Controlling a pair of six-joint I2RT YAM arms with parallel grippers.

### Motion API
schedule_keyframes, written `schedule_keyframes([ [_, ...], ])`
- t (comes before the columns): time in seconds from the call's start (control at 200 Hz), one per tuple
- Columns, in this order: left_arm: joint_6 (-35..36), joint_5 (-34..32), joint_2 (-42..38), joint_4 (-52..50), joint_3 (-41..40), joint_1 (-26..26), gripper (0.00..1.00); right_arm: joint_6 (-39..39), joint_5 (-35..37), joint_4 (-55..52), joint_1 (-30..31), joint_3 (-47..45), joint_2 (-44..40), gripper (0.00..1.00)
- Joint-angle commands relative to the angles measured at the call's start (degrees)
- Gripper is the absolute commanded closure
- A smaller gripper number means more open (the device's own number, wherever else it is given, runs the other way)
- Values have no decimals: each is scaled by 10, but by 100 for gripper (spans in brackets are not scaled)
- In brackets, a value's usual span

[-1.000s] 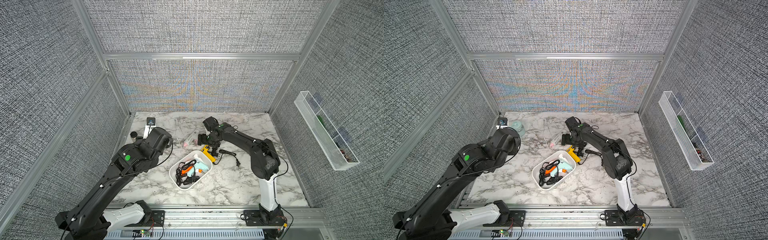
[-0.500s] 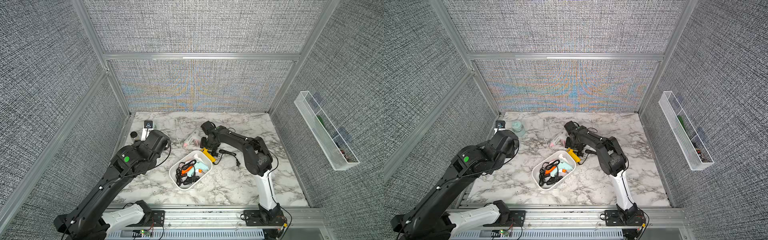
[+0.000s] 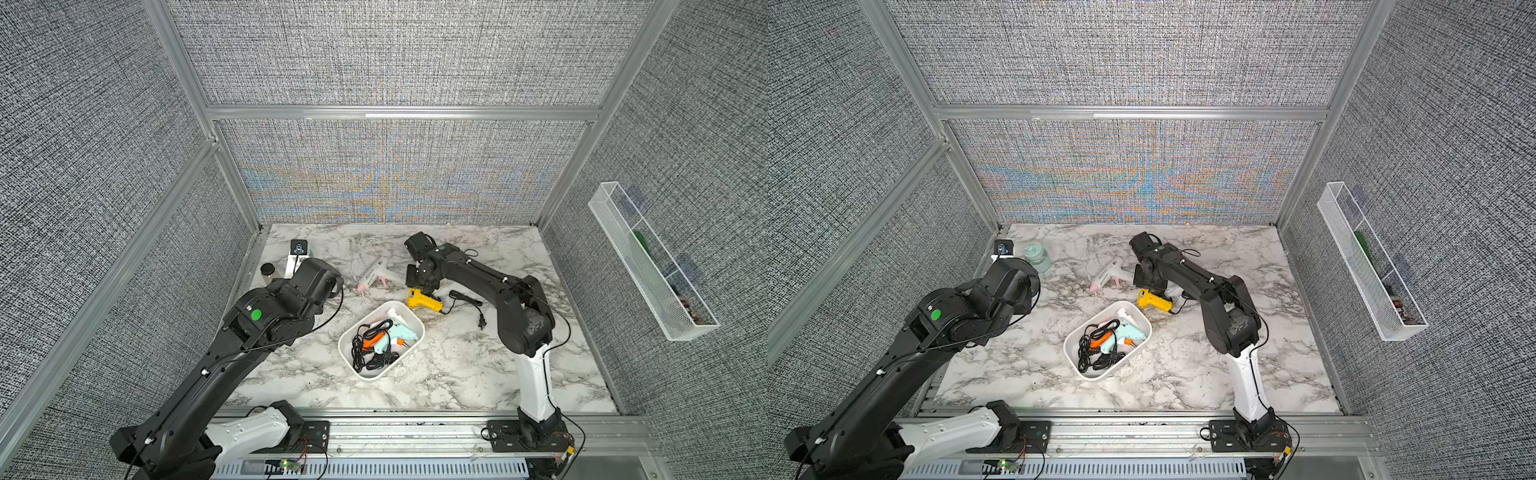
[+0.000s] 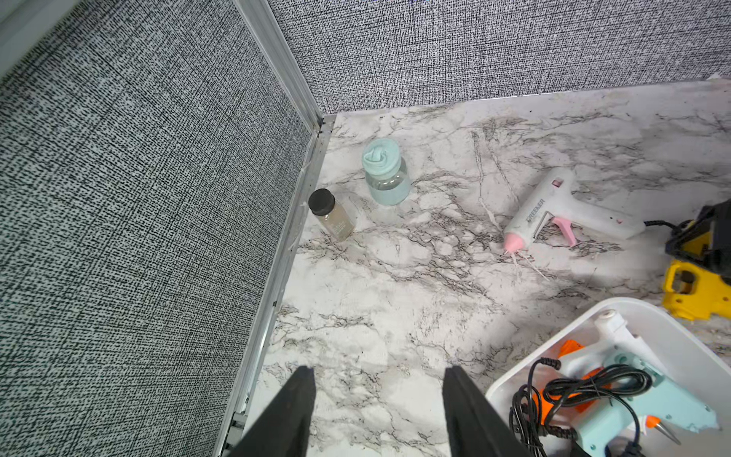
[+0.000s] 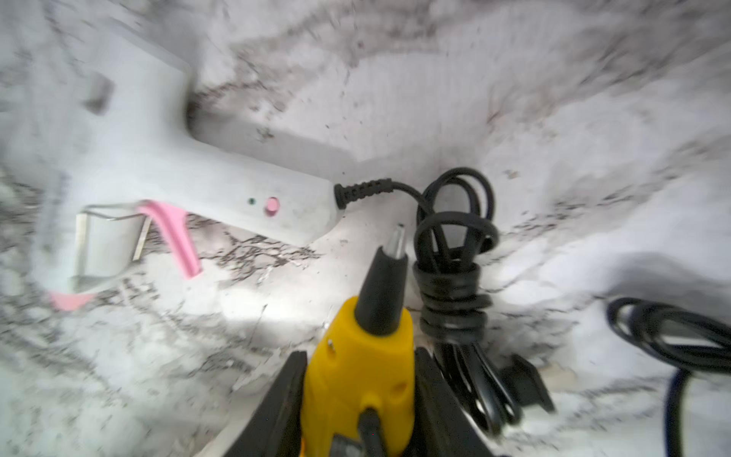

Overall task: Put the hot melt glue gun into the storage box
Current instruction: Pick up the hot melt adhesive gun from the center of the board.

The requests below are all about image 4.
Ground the white storage box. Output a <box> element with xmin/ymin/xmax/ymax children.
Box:
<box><xmin>487</xmin><ymin>298</ymin><xmax>730</xmax><ymax>456</ymax></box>

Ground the white orange glue gun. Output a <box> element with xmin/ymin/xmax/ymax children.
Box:
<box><xmin>558</xmin><ymin>310</ymin><xmax>666</xmax><ymax>378</ymax></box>

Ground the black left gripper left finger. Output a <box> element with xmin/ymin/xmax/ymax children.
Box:
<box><xmin>228</xmin><ymin>366</ymin><xmax>316</xmax><ymax>457</ymax></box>

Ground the yellow black glue gun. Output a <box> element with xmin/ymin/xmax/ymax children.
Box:
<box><xmin>662</xmin><ymin>201</ymin><xmax>730</xmax><ymax>321</ymax></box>

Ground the mint lid clear jar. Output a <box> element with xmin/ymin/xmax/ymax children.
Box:
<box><xmin>362</xmin><ymin>138</ymin><xmax>410</xmax><ymax>207</ymax></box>

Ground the mint green glue gun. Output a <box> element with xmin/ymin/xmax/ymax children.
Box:
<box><xmin>573</xmin><ymin>350</ymin><xmax>720</xmax><ymax>456</ymax></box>

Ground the white pink glue gun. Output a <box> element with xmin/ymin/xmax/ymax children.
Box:
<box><xmin>504</xmin><ymin>168</ymin><xmax>645</xmax><ymax>254</ymax></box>

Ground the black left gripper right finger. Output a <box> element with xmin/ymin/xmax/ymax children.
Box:
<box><xmin>443</xmin><ymin>366</ymin><xmax>529</xmax><ymax>457</ymax></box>

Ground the black lid small jar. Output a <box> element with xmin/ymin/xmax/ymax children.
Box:
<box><xmin>308</xmin><ymin>189</ymin><xmax>354</xmax><ymax>242</ymax></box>

